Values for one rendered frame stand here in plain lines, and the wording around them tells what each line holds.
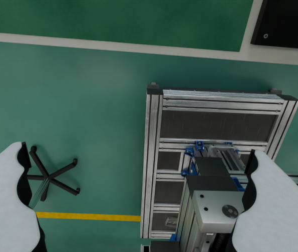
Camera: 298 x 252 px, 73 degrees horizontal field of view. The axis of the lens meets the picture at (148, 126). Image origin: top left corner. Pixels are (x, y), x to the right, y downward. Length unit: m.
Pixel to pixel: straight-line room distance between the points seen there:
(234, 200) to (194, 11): 0.44
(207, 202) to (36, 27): 0.55
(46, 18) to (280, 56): 0.55
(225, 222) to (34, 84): 1.31
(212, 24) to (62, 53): 1.00
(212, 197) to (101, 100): 1.03
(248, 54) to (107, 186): 1.51
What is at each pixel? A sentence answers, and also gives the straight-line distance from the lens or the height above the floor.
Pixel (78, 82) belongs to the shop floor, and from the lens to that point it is 1.38.
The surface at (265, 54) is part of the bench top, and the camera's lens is 0.59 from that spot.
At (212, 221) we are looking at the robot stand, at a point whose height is 0.99.
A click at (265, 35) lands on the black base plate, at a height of 0.77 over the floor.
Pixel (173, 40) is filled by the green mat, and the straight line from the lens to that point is 0.51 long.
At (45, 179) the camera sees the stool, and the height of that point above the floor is 0.09.
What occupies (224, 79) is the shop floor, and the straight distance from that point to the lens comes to 1.40.
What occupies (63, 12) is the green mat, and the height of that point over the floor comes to 0.75.
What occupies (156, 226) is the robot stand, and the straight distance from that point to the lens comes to 1.84.
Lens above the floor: 1.26
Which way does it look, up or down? 61 degrees down
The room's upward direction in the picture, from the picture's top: 178 degrees clockwise
